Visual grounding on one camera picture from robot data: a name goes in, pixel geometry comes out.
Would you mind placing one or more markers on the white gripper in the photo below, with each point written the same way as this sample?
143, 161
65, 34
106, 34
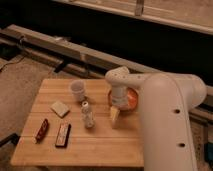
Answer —
118, 98

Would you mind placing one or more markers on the orange ceramic bowl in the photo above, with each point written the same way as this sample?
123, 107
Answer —
131, 100

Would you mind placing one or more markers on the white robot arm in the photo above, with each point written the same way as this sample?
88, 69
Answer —
164, 102

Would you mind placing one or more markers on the clear plastic bottle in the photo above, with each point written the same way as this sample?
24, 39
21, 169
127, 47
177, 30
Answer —
87, 115

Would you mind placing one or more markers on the wooden table board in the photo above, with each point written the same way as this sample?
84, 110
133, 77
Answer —
101, 146

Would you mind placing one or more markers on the long metal rail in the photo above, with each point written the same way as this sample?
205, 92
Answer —
145, 56

